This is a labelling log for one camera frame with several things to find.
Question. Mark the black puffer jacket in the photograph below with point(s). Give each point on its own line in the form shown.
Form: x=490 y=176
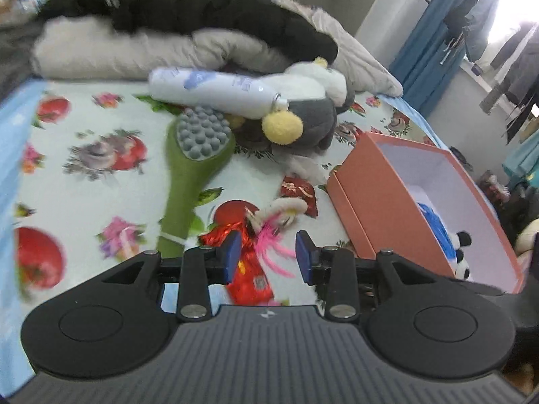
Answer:
x=189 y=0

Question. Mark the hanging dark clothes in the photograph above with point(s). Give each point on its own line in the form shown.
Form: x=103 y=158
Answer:
x=518 y=84

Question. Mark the red foil packet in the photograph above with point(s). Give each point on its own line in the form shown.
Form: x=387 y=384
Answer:
x=248 y=282

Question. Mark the dark grey blanket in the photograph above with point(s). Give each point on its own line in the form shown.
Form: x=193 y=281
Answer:
x=17 y=50

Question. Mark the blue curtain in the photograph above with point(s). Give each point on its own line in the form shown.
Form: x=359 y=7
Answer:
x=433 y=50

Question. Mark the light blue star bedsheet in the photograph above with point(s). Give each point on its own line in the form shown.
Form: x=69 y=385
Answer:
x=10 y=168

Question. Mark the small red embroidered pouch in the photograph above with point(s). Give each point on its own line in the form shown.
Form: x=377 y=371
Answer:
x=299 y=193

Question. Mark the hanging grey blue garment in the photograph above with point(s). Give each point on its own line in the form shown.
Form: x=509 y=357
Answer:
x=467 y=17

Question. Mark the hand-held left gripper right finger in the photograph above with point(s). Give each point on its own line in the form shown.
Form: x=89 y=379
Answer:
x=304 y=256

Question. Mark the panda plush toy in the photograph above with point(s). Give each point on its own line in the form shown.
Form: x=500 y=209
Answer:
x=461 y=256

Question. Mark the orange cardboard box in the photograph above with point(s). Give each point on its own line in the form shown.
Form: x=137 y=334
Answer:
x=362 y=202

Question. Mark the grey white plush toy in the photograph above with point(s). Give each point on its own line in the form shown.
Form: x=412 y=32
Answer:
x=311 y=113

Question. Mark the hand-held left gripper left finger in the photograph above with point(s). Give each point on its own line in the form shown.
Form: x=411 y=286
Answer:
x=231 y=256

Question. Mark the red black bag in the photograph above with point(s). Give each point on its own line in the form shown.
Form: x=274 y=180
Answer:
x=497 y=187

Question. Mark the teal cloth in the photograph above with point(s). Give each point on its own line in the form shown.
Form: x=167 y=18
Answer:
x=522 y=160

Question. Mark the fruit printed tablecloth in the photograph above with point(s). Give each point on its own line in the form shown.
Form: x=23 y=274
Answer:
x=105 y=193

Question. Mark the green massage brush grey head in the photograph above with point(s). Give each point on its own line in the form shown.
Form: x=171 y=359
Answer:
x=185 y=193

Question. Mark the pink feather toy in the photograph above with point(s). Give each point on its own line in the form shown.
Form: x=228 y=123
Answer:
x=276 y=227

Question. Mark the white bottle with blue print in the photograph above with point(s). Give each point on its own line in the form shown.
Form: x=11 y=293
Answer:
x=210 y=88

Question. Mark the blue printed cloth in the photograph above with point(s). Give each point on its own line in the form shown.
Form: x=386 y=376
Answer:
x=36 y=0

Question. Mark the light grey duvet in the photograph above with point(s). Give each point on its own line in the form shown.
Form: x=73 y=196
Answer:
x=126 y=50

